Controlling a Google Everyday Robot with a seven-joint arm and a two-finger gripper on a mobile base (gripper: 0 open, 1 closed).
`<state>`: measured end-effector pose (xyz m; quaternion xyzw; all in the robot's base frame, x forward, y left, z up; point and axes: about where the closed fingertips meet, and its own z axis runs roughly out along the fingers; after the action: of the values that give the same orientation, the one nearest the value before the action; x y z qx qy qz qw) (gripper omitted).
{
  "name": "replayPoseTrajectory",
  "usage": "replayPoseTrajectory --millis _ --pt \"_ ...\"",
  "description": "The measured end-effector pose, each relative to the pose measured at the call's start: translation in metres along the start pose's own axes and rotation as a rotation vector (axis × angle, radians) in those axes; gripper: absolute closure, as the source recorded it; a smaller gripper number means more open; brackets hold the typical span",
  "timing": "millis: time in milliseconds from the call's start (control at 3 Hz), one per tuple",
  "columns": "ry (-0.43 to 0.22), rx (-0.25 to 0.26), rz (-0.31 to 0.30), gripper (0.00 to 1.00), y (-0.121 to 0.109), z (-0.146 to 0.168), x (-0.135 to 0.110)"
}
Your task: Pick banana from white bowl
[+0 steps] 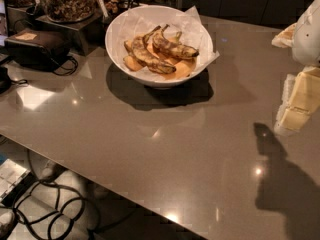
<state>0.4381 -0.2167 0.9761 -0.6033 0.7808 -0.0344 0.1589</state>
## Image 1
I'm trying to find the spotted banana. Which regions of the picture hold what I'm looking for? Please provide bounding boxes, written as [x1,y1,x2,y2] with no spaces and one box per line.
[152,25,199,60]
[131,26,176,74]

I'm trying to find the black floor cables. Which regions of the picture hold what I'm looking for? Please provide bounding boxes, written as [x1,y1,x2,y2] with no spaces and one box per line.
[9,147,101,240]

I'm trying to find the black box appliance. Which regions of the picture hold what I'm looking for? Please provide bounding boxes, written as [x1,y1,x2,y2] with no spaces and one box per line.
[4,29,71,72]

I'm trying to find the orange fruit piece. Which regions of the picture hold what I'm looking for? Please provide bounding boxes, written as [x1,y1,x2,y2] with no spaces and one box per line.
[123,55,143,71]
[163,59,196,80]

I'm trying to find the orange fruit piece right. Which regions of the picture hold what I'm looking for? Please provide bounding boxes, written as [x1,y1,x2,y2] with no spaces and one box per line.
[163,59,196,80]

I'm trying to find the dark metal jar stand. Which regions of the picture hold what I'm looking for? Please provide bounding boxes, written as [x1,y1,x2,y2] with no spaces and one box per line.
[36,11,105,56]

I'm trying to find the white ceramic bowl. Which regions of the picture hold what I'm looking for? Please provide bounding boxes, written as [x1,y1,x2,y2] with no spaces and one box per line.
[104,5,215,89]

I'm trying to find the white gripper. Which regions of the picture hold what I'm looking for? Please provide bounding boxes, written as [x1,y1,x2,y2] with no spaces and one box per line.
[271,0,320,136]

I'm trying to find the grey power strip box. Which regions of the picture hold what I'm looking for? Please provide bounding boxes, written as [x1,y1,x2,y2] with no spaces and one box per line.
[0,159,30,206]

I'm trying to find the white paper bowl liner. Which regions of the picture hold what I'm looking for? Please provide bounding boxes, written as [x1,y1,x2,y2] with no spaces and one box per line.
[113,5,221,83]

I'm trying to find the orange fruit piece left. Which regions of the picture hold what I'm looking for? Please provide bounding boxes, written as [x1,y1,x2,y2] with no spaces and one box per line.
[123,55,143,71]

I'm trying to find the black cable on table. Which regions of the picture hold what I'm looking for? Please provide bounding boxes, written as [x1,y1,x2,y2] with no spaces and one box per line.
[51,54,80,77]

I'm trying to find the glass jar of nuts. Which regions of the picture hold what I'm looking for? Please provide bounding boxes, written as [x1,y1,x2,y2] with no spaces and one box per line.
[40,0,95,23]

